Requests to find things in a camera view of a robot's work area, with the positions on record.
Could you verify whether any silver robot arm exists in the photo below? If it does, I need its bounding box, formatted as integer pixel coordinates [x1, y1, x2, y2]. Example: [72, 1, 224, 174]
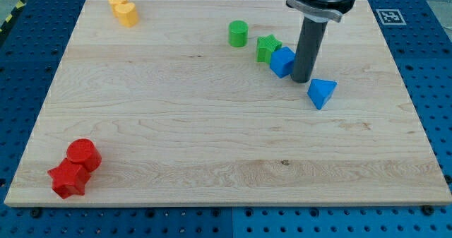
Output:
[286, 0, 355, 23]

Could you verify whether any blue triangle block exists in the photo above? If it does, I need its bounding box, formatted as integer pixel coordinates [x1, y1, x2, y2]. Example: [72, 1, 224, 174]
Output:
[307, 78, 337, 109]

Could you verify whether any light wooden board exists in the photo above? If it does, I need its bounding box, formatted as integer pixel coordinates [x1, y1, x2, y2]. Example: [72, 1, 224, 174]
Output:
[5, 0, 451, 208]

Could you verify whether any blue cube block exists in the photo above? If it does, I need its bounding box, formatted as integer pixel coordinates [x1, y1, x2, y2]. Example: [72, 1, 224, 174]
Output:
[269, 47, 295, 78]

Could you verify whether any green star block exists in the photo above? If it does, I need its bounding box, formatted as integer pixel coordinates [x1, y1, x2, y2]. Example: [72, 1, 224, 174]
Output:
[256, 35, 283, 64]

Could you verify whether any green cylinder block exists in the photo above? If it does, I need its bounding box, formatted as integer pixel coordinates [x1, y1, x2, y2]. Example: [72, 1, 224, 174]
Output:
[228, 20, 249, 47]

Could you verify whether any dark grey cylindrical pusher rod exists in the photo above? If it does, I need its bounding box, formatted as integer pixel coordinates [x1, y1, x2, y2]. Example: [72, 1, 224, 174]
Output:
[290, 17, 328, 83]

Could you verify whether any yellow heart block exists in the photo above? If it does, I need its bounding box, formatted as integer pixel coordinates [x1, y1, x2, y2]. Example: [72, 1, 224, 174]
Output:
[114, 2, 139, 28]

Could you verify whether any red cylinder block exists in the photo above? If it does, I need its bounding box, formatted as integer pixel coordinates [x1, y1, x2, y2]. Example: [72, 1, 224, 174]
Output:
[66, 138, 102, 172]

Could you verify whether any red star block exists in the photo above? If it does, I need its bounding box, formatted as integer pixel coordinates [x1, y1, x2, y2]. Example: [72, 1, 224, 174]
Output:
[47, 158, 91, 199]

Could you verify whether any white fiducial marker tag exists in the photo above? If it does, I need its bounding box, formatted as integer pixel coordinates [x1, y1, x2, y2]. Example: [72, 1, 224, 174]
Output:
[376, 8, 406, 25]

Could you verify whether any yellow black hazard tape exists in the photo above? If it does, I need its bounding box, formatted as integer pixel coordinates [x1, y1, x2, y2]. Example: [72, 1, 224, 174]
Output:
[1, 0, 26, 34]

